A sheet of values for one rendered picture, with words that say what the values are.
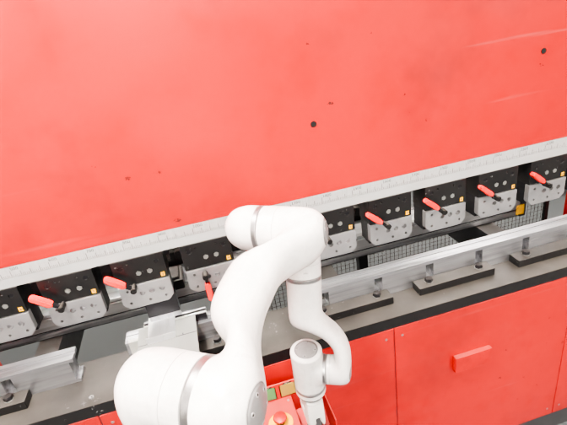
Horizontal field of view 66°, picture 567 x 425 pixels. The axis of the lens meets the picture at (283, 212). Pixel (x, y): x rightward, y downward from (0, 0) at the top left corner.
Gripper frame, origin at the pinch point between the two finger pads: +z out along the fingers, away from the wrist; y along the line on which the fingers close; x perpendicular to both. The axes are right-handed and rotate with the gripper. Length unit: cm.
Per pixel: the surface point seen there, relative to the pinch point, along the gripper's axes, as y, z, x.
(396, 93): -37, -82, 44
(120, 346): -152, 87, -91
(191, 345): -19.9, -24.4, -29.6
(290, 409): -4.5, -3.6, -5.9
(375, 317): -22.2, -11.6, 30.0
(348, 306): -28.1, -14.1, 22.5
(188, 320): -31.8, -23.4, -29.9
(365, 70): -38, -90, 35
